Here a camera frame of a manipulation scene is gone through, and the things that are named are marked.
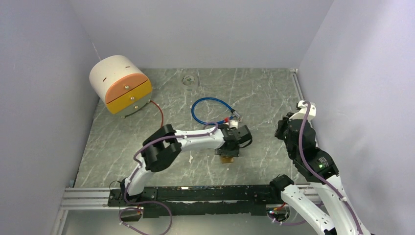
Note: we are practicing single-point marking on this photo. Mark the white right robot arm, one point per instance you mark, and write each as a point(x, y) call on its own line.
point(319, 169)

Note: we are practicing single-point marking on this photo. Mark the white cylinder with coloured lid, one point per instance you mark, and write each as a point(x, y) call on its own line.
point(121, 85)

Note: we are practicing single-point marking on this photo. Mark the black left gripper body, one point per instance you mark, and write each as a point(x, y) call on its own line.
point(233, 152)

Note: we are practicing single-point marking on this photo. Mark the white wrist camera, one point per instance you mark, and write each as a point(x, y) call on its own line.
point(230, 123)
point(306, 110)

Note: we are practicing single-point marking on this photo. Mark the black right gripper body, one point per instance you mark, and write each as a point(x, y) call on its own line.
point(281, 132)

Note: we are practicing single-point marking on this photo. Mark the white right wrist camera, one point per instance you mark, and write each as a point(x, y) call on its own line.
point(306, 110)

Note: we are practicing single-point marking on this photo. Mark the brass padlock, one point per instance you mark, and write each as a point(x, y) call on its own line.
point(226, 159)

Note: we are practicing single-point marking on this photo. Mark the blue cable lock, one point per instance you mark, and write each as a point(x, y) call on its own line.
point(203, 112)

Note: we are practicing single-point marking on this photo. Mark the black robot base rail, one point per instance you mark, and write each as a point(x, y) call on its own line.
point(155, 202)

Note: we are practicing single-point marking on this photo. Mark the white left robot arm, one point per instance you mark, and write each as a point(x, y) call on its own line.
point(160, 150)

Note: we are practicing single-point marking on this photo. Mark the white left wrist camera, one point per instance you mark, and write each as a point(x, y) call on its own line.
point(230, 123)

